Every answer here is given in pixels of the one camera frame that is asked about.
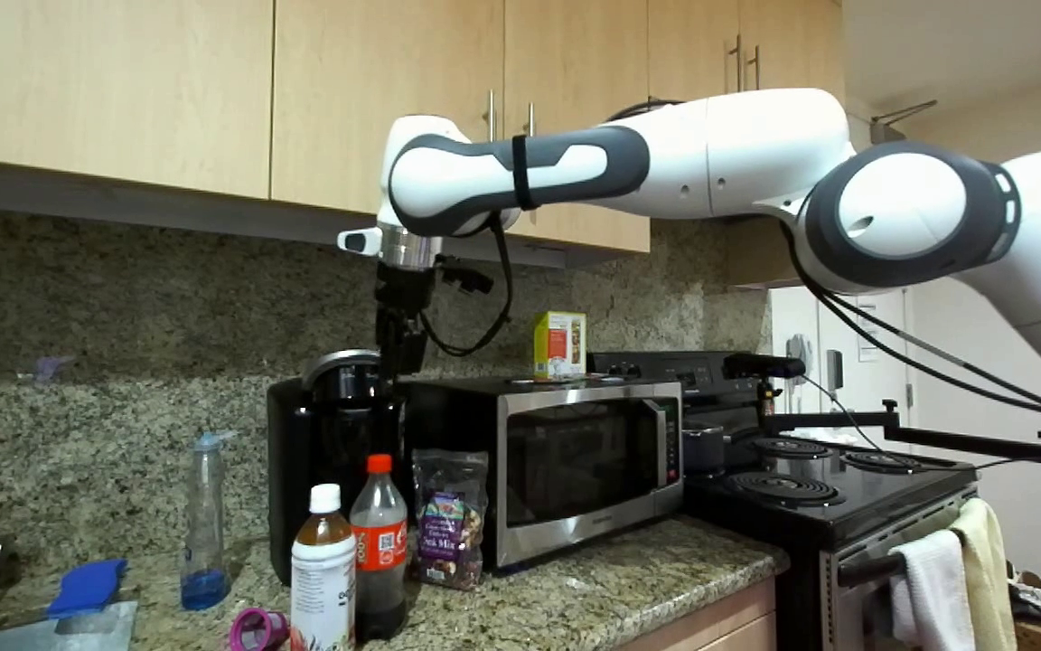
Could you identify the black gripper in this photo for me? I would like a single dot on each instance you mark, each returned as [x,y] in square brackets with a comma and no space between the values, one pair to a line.
[406,288]

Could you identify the coffee machine lid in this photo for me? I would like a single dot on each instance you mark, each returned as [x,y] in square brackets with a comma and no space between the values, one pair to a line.
[345,366]

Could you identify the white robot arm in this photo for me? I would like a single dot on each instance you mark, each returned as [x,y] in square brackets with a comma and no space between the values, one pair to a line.
[725,157]

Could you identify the black coffee machine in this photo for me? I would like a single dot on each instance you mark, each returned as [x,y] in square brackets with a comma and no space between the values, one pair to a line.
[325,471]

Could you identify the stainless steel microwave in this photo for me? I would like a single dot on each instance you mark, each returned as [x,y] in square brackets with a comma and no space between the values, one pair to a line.
[570,464]

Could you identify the black appliance behind microwave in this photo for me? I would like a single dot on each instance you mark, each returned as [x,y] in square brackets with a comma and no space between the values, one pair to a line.
[677,366]

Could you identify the yellow and red box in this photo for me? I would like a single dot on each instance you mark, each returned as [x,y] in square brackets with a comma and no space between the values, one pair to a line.
[559,348]

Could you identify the purple snack bag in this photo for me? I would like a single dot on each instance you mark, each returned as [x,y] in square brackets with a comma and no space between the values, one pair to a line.
[449,517]

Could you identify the cola bottle red cap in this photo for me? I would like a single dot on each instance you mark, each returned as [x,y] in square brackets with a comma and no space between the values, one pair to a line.
[376,546]

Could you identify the white label bottle white cap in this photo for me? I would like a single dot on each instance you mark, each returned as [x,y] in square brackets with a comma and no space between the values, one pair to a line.
[323,580]

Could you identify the clear spray bottle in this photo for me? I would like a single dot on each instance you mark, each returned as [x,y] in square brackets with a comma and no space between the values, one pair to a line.
[206,530]

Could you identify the wide wooden cabinet door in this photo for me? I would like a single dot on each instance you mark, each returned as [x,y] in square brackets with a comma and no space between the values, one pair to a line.
[106,85]

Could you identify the blue sponge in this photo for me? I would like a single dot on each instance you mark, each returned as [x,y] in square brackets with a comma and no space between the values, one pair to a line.
[86,587]

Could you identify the narrow wooden cabinet door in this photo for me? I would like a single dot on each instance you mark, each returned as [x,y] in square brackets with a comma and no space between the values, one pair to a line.
[689,49]
[794,40]

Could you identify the clear plastic container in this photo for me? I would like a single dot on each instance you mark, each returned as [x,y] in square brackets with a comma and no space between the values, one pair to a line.
[53,634]

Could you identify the black electric stove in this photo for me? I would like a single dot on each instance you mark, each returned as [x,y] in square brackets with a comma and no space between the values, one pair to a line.
[831,509]

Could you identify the white towel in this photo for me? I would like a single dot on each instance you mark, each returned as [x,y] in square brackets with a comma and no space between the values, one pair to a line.
[938,592]

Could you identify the yellow towel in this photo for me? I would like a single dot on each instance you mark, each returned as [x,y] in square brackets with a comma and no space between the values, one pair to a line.
[990,564]

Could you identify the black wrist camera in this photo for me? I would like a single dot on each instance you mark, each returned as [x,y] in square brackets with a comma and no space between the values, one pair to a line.
[463,276]

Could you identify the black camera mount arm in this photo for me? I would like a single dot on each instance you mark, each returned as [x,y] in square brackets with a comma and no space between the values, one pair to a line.
[967,439]

